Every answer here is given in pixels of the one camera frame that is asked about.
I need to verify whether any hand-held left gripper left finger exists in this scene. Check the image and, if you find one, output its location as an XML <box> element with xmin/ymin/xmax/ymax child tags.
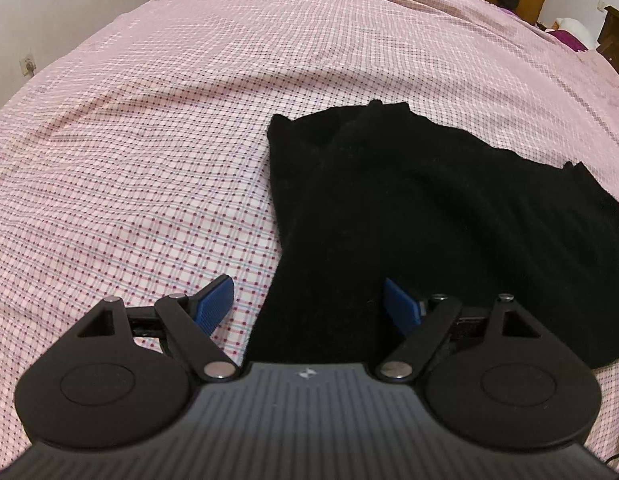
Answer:
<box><xmin>76</xmin><ymin>274</ymin><xmax>238</xmax><ymax>382</ymax></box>

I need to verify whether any purple cloth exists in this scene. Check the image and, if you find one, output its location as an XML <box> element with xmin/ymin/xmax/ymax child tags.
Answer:
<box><xmin>551</xmin><ymin>30</ymin><xmax>589</xmax><ymax>52</ymax></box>

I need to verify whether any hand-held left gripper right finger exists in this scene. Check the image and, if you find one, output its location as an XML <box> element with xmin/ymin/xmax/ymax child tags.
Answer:
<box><xmin>376</xmin><ymin>277</ymin><xmax>543</xmax><ymax>382</ymax></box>

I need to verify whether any dark wooden nightstand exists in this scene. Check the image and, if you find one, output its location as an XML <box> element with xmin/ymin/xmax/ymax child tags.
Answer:
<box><xmin>595</xmin><ymin>6</ymin><xmax>619</xmax><ymax>82</ymax></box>

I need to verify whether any pink checked bed cover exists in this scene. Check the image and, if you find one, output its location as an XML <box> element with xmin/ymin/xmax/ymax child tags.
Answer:
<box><xmin>0</xmin><ymin>0</ymin><xmax>619</xmax><ymax>467</ymax></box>

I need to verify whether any black garment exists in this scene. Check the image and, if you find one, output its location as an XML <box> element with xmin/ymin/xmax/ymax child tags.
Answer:
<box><xmin>248</xmin><ymin>100</ymin><xmax>619</xmax><ymax>369</ymax></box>

